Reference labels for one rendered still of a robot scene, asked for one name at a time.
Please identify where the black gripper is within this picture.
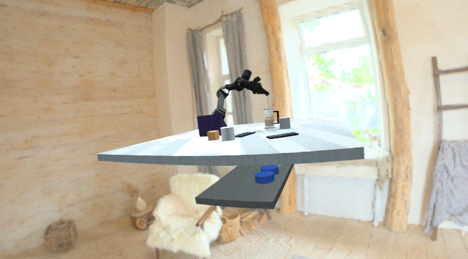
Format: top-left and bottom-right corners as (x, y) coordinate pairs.
(246, 81), (268, 94)

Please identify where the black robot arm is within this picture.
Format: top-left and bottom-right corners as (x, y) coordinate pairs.
(212, 69), (261, 119)

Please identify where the blue flat cylinder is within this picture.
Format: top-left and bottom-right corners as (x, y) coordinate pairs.
(255, 171), (275, 184)
(261, 165), (279, 175)

